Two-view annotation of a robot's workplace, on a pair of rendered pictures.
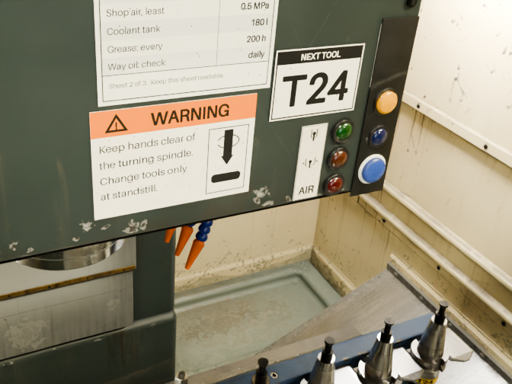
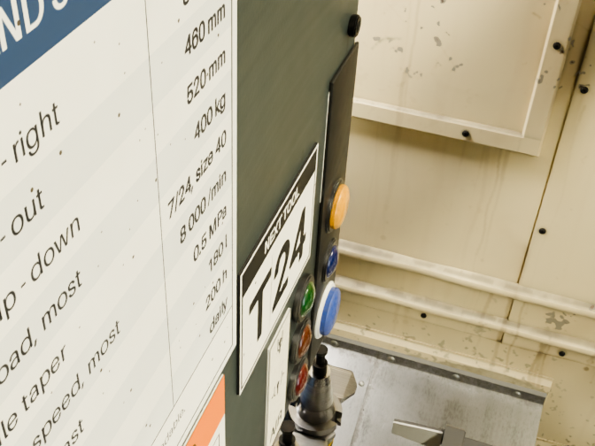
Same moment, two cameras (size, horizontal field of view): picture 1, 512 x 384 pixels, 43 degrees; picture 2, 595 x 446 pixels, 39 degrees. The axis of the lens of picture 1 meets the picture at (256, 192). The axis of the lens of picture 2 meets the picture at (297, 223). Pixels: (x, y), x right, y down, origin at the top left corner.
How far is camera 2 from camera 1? 0.41 m
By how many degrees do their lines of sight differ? 36
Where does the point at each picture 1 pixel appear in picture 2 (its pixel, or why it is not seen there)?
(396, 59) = (342, 131)
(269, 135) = (238, 412)
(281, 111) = (250, 361)
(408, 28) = (351, 73)
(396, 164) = not seen: hidden behind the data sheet
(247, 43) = (206, 312)
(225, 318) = not seen: outside the picture
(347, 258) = not seen: hidden behind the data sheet
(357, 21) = (310, 115)
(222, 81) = (183, 421)
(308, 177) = (277, 406)
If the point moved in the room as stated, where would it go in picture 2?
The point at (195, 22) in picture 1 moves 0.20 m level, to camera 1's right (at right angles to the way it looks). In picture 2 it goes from (135, 374) to (552, 140)
